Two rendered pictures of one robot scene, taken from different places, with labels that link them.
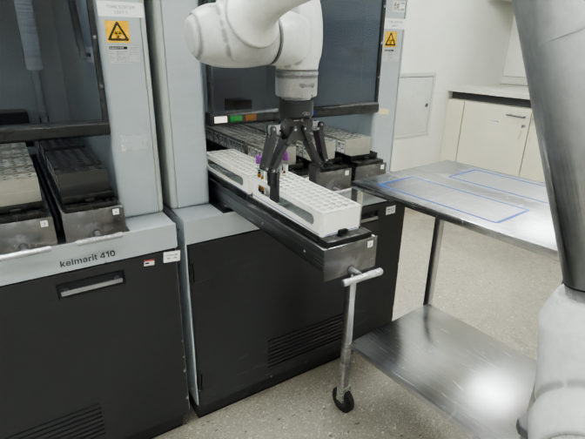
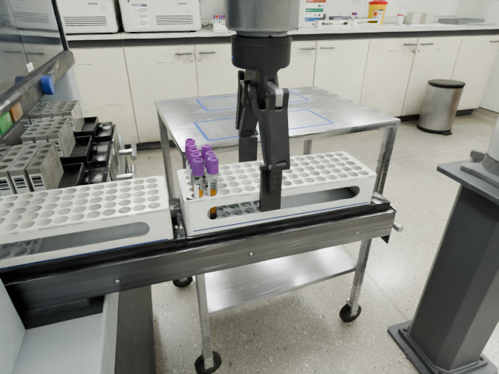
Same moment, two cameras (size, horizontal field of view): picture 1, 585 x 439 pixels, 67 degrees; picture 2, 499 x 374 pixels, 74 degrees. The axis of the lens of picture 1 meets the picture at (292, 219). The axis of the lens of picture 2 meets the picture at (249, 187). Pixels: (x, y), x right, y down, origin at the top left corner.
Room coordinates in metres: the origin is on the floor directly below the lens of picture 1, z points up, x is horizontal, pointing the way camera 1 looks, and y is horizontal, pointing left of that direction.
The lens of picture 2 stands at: (0.88, 0.43, 1.10)
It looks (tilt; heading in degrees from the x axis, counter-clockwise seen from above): 29 degrees down; 286
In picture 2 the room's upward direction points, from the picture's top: straight up
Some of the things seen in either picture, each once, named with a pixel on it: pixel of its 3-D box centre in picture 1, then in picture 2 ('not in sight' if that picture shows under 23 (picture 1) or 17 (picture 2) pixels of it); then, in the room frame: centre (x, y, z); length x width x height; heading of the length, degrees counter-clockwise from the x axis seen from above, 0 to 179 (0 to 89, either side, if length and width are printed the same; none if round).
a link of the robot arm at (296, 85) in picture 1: (296, 84); (261, 7); (0.98, 0.00, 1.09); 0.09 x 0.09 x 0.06
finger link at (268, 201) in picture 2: (274, 185); (270, 188); (0.96, 0.04, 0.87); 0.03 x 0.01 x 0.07; 33
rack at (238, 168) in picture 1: (239, 171); (57, 225); (1.23, 0.15, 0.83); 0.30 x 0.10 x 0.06; 33
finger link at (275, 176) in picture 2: (267, 176); (276, 176); (0.95, 0.06, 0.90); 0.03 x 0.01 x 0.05; 123
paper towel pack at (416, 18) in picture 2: not in sight; (419, 18); (0.22, -3.83, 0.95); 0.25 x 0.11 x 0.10; 29
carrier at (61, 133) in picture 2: (319, 151); (62, 139); (1.42, -0.08, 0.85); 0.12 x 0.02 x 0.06; 122
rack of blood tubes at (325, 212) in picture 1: (301, 201); (275, 189); (0.96, -0.02, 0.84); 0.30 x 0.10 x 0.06; 33
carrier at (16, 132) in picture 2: not in sight; (12, 144); (1.50, -0.03, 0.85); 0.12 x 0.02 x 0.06; 122
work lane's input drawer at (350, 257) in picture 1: (272, 207); (193, 234); (1.08, 0.05, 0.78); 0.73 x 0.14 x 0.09; 33
